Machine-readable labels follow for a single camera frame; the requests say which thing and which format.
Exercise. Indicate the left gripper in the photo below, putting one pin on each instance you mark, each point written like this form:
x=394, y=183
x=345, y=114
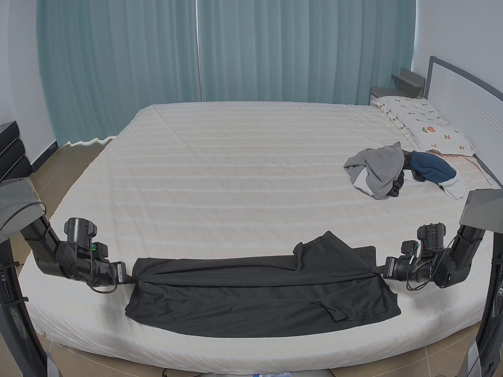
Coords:
x=106, y=273

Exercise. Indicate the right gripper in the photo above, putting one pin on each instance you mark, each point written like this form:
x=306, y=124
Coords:
x=403, y=269

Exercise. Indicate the black T-shirt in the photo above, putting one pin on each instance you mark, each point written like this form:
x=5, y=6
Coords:
x=255, y=297

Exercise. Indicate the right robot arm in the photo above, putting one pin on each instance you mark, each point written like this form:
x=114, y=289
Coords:
x=459, y=257

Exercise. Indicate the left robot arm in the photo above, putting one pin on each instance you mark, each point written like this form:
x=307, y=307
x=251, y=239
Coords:
x=51, y=257

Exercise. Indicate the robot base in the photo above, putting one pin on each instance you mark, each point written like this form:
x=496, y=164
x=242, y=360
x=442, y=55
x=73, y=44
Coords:
x=271, y=375

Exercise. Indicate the bed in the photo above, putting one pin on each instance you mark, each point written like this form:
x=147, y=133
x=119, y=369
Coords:
x=235, y=151

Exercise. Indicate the black garment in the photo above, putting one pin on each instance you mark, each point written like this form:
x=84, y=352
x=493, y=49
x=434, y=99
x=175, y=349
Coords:
x=399, y=181

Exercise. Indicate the white garment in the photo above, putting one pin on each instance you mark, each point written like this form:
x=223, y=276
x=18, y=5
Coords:
x=361, y=185
x=454, y=190

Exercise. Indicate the dark blue garment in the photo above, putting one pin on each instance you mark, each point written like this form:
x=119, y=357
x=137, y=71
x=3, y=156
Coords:
x=432, y=169

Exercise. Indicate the grey garment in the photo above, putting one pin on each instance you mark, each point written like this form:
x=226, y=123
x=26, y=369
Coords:
x=379, y=167

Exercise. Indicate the white printed pillow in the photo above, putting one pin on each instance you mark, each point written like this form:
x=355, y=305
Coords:
x=424, y=124

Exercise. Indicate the black chest of drawers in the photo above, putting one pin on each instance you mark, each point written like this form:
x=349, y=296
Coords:
x=11, y=151

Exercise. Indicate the grey bedside table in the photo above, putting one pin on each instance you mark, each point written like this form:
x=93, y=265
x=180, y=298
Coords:
x=406, y=81

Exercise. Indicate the blue-green curtain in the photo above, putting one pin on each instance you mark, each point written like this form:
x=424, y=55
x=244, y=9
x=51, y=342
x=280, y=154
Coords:
x=118, y=53
x=306, y=33

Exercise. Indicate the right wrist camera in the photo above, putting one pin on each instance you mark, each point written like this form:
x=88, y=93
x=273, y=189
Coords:
x=408, y=248

